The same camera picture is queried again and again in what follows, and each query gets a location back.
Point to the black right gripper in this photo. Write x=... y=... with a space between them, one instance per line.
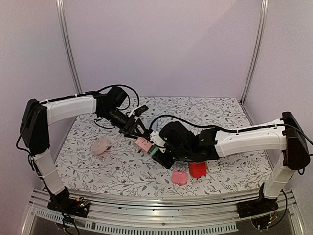
x=161 y=158

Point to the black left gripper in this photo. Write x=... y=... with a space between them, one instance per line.
x=129 y=127

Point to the light pink cube socket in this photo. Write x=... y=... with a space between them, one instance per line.
x=143 y=144

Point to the green plug adapter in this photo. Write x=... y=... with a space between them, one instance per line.
x=154 y=151

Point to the red cube socket adapter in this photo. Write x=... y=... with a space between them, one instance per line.
x=198 y=169

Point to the pink plug adapter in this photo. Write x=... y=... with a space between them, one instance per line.
x=179 y=178

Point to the round pink power socket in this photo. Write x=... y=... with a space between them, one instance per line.
x=100 y=146

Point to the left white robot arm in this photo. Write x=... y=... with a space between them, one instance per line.
x=39 y=115

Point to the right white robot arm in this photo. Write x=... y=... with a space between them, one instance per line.
x=283 y=135

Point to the light blue power strip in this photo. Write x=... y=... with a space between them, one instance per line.
x=155 y=125

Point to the floral patterned table mat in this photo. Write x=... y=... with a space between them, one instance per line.
x=124 y=170

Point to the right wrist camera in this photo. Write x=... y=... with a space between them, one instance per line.
x=157 y=141

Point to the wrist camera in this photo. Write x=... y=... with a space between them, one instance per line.
x=157 y=141
x=138 y=111

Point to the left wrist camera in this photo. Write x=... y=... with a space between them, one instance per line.
x=138 y=111

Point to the aluminium front rail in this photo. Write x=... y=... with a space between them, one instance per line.
x=197 y=215

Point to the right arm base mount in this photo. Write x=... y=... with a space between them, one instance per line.
x=264 y=210

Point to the left aluminium corner post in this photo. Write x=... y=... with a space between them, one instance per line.
x=67 y=45

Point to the aluminium corner post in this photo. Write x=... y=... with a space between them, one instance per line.
x=67 y=45
x=256 y=50

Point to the right aluminium corner post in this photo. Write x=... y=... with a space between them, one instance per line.
x=256 y=50

